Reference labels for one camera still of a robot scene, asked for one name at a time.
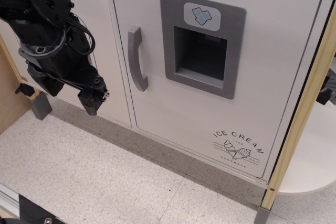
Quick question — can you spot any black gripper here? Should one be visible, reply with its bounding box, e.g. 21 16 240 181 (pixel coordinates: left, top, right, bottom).
18 43 109 116

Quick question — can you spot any grey fridge door handle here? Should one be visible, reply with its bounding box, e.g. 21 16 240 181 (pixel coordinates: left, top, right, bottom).
128 25 149 92

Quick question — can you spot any white toy fridge door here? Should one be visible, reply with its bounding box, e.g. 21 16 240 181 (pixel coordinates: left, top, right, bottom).
113 0 333 184

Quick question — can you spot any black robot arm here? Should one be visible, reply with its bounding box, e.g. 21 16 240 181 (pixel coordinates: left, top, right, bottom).
1 0 109 115

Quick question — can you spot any black clamp on left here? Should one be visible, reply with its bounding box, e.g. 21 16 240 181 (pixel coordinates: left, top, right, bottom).
15 83 35 97

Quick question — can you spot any left wooden side panel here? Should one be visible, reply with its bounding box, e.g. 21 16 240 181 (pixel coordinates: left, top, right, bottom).
1 38 30 133

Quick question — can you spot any white toy oven door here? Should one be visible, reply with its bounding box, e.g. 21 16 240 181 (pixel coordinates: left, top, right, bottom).
1 0 131 126

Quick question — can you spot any grey ice dispenser panel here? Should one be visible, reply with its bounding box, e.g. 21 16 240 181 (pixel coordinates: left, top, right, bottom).
160 0 247 100

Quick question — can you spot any grey right foot cap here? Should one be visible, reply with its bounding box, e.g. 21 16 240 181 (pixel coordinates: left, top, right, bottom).
254 207 270 224

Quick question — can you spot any white round shelf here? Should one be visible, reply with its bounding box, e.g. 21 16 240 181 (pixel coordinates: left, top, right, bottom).
278 101 335 195

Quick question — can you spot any black grey object at right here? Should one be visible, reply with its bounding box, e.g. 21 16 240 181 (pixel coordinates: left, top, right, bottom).
316 76 335 105

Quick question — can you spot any black mount plate with screw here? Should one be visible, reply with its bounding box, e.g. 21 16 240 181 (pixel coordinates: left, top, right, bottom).
18 194 65 224

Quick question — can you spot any aluminium rail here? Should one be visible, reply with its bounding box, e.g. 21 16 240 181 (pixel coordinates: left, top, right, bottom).
1 184 20 218

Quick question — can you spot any right wooden frame post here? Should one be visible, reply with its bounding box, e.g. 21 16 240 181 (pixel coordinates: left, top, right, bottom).
260 7 335 211

